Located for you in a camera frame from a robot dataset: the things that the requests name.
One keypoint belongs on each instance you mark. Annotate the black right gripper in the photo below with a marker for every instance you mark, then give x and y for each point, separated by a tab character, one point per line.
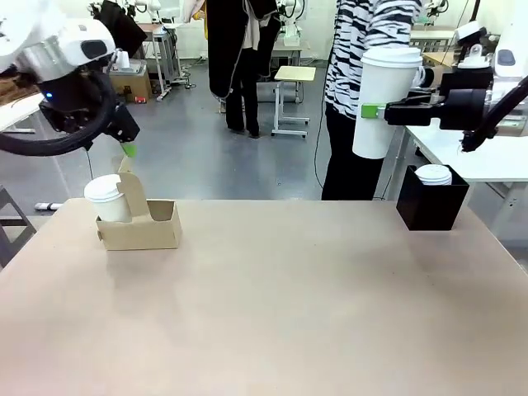
464	109

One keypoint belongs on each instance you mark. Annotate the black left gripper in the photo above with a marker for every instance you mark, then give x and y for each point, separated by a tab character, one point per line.
123	123

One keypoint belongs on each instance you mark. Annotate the tall white lidded paper cup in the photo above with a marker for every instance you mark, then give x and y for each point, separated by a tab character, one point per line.
381	82

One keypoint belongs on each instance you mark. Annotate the short white lidded paper cup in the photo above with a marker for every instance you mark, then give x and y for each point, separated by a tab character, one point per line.
107	198

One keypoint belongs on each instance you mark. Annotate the brown cardboard cup carrier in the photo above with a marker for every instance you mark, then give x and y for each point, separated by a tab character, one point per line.
140	235

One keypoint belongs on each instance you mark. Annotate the white lidded cup in box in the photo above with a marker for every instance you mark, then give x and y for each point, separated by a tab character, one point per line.
433	175

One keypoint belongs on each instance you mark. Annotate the large white side table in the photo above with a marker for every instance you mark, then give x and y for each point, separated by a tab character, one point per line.
462	152

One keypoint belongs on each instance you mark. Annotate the brown cardboard box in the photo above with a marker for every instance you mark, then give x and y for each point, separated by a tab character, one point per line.
134	84

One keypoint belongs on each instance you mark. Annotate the person in zebra hoodie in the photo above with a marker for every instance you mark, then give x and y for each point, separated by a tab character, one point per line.
346	82

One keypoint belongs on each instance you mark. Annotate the white tube on floor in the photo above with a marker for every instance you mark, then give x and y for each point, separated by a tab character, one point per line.
48	205

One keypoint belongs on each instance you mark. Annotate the black square box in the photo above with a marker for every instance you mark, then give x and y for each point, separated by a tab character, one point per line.
429	208

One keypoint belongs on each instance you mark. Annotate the white table with brown fur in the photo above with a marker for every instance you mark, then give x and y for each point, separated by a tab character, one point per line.
16	111

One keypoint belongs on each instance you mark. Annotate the small beige rolling table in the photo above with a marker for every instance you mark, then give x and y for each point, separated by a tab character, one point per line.
293	74

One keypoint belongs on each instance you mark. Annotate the black hanging cloth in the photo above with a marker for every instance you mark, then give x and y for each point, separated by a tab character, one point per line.
123	20

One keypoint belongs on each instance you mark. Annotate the person in black clothes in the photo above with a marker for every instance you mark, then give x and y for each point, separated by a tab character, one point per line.
243	62

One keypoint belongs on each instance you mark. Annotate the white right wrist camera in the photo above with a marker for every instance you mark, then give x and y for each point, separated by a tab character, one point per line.
472	37

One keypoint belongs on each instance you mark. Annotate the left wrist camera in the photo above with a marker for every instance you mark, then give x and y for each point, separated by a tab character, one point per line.
122	58

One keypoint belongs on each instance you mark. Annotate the dark metal frame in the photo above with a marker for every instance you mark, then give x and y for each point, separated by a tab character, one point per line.
10	222

